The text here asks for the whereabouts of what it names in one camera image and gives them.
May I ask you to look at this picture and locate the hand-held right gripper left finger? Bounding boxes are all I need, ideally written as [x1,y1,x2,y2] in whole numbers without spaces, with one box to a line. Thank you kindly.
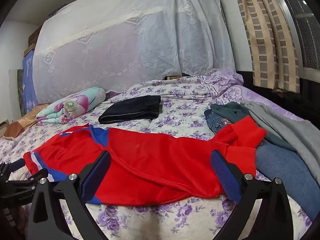
[29,150,112,240]

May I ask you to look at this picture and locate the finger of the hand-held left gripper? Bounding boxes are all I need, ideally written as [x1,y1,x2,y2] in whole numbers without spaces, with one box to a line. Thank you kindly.
[0,159,27,180]
[25,169,49,189]

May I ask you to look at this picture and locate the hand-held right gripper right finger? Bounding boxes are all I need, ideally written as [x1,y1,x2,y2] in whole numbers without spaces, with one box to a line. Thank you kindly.
[210,150,294,240]

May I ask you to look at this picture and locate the red pants with striped band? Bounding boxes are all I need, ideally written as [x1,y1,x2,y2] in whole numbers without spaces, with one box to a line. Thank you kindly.
[23,116,266,205]

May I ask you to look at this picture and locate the folded black pants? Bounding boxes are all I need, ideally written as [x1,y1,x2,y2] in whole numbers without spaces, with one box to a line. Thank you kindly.
[98,95,163,125]

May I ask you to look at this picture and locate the orange-brown pillow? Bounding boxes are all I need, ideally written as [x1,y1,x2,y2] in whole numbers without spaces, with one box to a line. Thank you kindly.
[4,103,50,139]

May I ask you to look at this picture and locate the blue jeans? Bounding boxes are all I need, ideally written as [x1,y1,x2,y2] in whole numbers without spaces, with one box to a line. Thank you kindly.
[204,109,312,228]

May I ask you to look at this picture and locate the dark teal garment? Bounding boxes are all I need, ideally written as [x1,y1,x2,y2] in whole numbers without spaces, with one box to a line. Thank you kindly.
[210,102,295,150]

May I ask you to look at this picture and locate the purple floral bed sheet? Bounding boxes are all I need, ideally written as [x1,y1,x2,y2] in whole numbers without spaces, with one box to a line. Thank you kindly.
[0,68,313,240]

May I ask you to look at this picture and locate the marbled panel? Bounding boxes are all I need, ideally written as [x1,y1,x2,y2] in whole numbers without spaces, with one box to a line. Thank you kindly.
[16,69,25,117]

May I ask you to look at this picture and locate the folded floral blanket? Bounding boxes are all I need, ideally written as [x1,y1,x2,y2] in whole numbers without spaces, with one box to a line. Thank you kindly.
[36,87,107,125]

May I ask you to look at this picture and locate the grey garment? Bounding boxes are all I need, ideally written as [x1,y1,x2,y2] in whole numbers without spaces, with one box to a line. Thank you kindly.
[240,99,320,178]

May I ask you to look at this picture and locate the blue printed bedding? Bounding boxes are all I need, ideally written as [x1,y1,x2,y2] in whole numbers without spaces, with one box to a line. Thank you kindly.
[22,50,39,117]

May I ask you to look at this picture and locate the black glossy panel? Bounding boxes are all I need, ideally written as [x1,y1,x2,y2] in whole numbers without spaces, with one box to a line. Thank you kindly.
[236,70,320,122]

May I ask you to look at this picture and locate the brown box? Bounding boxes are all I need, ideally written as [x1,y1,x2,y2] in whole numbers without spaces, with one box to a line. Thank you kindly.
[24,27,42,57]

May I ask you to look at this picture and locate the beige brick-pattern curtain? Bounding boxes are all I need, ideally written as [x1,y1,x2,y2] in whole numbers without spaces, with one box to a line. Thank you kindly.
[232,0,300,93]

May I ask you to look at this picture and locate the white lace cover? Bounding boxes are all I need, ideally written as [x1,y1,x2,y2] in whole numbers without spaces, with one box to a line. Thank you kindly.
[32,0,237,98]

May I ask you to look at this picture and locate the window with mesh screen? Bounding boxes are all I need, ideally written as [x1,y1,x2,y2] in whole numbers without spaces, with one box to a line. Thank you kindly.
[272,0,320,70]

